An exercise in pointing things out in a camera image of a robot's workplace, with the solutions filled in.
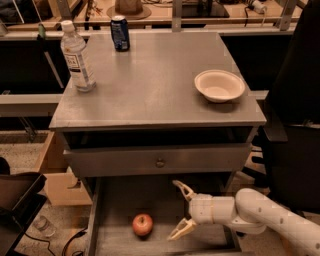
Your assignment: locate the red apple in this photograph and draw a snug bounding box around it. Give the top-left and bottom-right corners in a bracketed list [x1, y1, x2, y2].
[132, 213, 153, 237]

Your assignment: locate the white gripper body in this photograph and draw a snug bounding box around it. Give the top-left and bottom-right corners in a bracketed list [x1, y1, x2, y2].
[189, 194, 214, 224]

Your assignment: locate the black bin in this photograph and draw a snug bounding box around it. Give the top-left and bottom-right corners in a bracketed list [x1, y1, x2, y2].
[0, 157, 46, 256]

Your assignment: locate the dark blue soda can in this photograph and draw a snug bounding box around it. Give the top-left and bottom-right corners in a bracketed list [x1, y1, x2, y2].
[110, 15, 130, 51]

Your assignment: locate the white paper bowl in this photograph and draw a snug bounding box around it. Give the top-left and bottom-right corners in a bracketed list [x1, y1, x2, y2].
[194, 70, 246, 103]

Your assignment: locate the clear plastic water bottle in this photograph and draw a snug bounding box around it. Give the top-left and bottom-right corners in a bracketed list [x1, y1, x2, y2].
[61, 20, 96, 92]

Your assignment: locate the clear plastic cup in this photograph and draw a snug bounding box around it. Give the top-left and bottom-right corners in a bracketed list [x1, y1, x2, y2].
[33, 215, 56, 238]

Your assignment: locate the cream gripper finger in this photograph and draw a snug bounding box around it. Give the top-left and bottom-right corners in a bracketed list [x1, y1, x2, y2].
[172, 180, 196, 202]
[167, 218, 197, 241]

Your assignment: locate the open grey middle drawer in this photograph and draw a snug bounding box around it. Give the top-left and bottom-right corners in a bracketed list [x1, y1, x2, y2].
[85, 175, 255, 256]

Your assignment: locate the black floor cable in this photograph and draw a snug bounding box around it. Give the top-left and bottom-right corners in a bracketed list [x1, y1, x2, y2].
[24, 228, 88, 256]

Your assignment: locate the brown hat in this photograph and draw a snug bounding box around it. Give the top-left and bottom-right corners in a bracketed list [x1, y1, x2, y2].
[107, 0, 151, 20]

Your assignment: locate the grey drawer cabinet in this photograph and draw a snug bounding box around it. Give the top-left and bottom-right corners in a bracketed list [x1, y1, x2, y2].
[48, 31, 267, 256]

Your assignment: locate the grey top drawer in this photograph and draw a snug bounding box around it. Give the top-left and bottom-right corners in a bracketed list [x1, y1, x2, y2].
[64, 143, 251, 177]

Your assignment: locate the cardboard box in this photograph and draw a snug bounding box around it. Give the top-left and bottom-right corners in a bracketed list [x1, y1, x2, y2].
[34, 132, 92, 206]

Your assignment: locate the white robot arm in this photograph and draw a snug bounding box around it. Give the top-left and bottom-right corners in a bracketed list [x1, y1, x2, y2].
[168, 180, 320, 256]

